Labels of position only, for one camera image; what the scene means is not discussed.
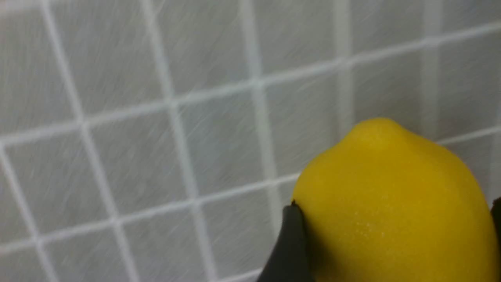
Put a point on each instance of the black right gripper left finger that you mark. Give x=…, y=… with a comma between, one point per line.
x=288, y=261

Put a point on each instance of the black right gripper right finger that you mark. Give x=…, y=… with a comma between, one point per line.
x=495, y=213

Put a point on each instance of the yellow lemon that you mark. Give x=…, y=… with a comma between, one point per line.
x=387, y=205

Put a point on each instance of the grey checked tablecloth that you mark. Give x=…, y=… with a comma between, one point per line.
x=158, y=140

